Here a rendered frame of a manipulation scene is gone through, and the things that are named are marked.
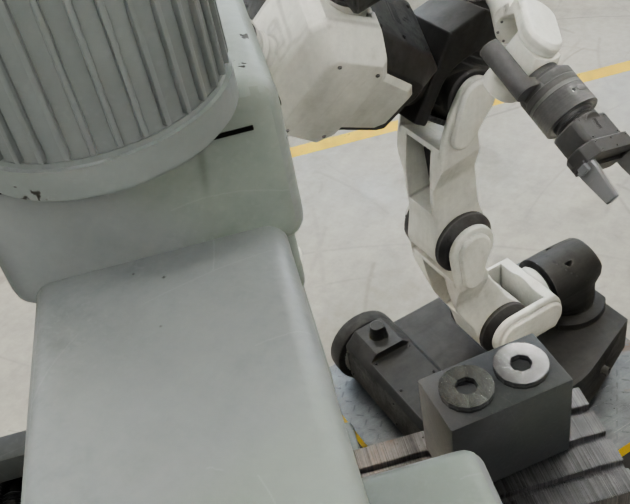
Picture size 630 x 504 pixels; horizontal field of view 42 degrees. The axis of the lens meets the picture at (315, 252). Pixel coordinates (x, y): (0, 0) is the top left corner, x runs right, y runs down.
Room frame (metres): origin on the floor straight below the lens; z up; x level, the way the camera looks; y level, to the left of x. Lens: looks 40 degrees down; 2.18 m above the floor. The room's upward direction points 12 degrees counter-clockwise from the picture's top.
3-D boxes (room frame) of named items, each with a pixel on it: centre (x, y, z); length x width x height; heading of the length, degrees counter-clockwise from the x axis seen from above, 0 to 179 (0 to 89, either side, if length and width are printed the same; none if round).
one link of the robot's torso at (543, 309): (1.45, -0.44, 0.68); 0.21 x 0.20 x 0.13; 112
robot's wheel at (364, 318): (1.59, -0.08, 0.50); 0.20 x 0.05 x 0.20; 112
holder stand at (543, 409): (0.87, -0.24, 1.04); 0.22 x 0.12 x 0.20; 103
